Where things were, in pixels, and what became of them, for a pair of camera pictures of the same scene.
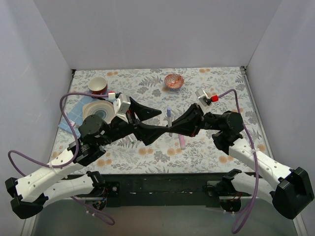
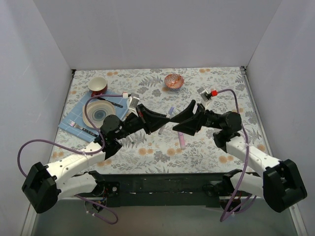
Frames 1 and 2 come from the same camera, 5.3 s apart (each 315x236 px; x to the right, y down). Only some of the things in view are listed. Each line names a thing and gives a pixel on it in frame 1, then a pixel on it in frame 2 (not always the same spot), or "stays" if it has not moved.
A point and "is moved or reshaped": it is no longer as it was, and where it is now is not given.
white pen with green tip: x=132 y=141 stays
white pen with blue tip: x=169 y=123 is moved or reshaped
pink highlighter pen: x=182 y=141 stays
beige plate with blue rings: x=102 y=108 stays
